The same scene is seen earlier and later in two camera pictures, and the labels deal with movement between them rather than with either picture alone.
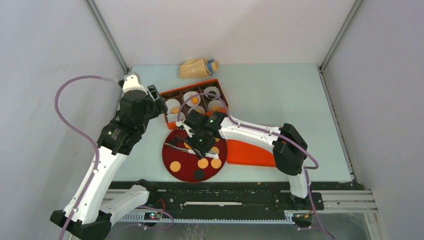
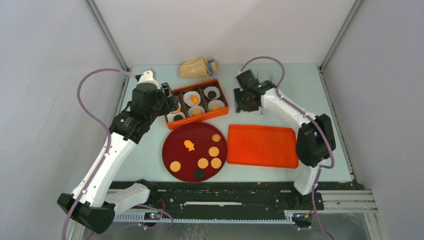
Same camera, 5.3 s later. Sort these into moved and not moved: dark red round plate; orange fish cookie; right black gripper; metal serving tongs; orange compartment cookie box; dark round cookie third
Moved: metal serving tongs; right black gripper
Not moved: orange fish cookie; orange compartment cookie box; dark red round plate; dark round cookie third
